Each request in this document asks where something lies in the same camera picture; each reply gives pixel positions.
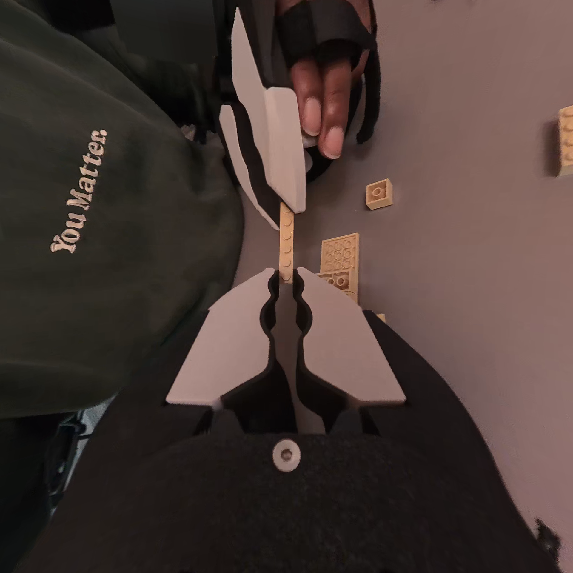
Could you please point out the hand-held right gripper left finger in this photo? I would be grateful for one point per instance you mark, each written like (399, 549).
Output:
(224, 353)

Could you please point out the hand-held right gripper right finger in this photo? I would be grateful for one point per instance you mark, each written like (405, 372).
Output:
(353, 353)

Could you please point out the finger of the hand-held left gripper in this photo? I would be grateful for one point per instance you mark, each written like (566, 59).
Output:
(230, 138)
(282, 147)

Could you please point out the long narrow tan brick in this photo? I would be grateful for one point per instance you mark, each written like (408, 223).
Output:
(287, 241)

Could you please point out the large tan brick plate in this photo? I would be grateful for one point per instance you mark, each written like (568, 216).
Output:
(340, 253)

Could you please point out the tan two-by-two brick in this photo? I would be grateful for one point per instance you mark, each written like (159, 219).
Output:
(379, 194)

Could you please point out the grey desk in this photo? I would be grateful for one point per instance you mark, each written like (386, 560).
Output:
(447, 268)

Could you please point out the person's left hand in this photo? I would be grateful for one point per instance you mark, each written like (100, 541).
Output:
(326, 103)

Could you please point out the person's dark green hoodie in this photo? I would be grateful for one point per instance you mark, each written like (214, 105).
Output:
(112, 224)

